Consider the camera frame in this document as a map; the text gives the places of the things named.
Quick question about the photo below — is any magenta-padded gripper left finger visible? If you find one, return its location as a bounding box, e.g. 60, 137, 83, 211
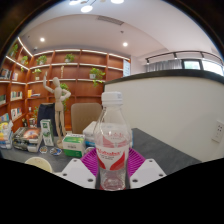
54, 148, 100, 190

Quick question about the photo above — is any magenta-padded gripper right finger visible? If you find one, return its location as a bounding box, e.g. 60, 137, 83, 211
128, 147, 167, 190

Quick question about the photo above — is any clear water bottle red label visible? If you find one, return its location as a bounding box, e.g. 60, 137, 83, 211
93, 91, 132, 192

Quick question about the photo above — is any green and white box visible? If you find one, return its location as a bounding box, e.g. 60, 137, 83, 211
62, 133, 86, 158

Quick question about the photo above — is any cream mug with red print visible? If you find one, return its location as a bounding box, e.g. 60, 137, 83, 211
24, 156, 54, 174

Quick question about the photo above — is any tall green and white carton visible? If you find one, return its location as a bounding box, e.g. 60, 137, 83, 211
39, 118, 55, 148

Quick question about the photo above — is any tan chair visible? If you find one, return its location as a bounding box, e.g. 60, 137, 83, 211
70, 102, 103, 135

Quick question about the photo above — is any stack of dark books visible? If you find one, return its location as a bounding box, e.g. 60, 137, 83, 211
12, 126, 44, 153

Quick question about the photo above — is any dark blue chair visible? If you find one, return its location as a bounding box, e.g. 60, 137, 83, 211
36, 103, 60, 136

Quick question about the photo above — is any wooden artist mannequin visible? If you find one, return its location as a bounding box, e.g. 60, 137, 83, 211
42, 70, 72, 149

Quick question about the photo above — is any stack of colourful books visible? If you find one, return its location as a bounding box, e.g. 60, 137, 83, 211
0, 120, 14, 150

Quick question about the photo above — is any wooden shelf unit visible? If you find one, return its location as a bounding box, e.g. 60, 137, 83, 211
0, 36, 132, 134

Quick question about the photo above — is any grey curtain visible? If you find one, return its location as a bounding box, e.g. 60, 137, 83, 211
146, 59, 183, 73

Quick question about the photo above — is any window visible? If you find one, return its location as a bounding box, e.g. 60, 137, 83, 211
182, 59, 224, 76

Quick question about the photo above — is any ceiling air vent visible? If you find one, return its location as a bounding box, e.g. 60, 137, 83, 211
97, 15, 125, 26

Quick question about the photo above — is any ceiling lamp with round bulbs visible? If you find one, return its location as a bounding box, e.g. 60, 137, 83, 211
69, 0, 125, 14

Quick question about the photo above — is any white wall socket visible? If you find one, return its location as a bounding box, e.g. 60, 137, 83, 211
211, 120, 224, 144

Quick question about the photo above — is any white wall notice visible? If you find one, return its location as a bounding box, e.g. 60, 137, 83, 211
122, 59, 132, 78

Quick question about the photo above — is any black ceiling rail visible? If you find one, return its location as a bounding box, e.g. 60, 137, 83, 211
145, 50, 224, 65

